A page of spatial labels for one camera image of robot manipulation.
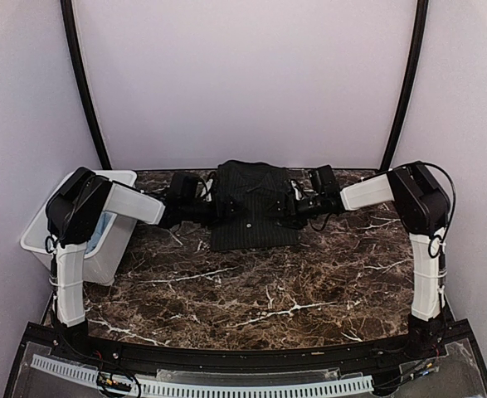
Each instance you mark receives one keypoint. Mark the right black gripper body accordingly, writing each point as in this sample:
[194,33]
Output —
[312,207]

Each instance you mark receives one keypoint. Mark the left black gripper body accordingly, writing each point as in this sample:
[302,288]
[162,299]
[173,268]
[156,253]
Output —
[192,211]

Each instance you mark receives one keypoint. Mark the black pinstriped shirt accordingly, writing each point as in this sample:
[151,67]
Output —
[248,193]

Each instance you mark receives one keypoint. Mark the light blue garment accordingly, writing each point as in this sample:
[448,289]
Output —
[98,232]

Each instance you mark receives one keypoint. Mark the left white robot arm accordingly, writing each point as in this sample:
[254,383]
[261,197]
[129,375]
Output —
[67,264]

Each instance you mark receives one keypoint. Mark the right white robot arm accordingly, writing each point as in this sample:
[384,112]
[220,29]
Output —
[424,208]

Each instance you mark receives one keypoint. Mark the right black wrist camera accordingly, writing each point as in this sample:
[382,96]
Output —
[323,180]

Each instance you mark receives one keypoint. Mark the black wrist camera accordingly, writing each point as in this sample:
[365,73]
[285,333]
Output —
[323,180]
[183,187]

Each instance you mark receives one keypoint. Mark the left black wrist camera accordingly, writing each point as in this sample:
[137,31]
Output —
[183,187]

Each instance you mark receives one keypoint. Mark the white slotted cable duct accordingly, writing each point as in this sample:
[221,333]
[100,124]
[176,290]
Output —
[194,385]

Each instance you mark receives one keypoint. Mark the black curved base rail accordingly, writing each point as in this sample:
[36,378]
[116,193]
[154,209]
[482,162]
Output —
[440,362]

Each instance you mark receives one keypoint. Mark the right black frame post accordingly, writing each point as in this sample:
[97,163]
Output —
[418,31]

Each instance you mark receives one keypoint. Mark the black frame post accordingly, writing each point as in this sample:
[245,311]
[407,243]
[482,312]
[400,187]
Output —
[82,84]
[418,31]

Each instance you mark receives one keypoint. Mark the left black frame post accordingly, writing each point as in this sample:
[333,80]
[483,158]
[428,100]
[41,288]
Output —
[82,84]

